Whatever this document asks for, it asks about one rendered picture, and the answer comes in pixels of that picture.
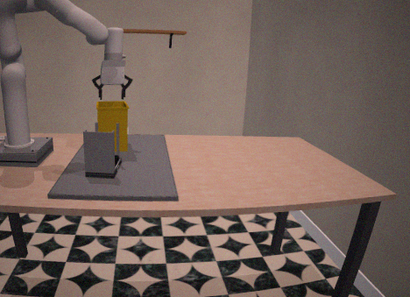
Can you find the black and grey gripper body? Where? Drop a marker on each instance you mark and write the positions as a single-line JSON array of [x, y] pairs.
[[112, 75]]

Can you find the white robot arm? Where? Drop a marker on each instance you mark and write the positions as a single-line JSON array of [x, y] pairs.
[[13, 76]]

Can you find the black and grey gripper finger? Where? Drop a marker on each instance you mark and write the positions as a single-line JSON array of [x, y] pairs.
[[99, 87], [126, 86]]

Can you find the yellow open-top bin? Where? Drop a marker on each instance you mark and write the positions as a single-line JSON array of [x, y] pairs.
[[108, 118]]

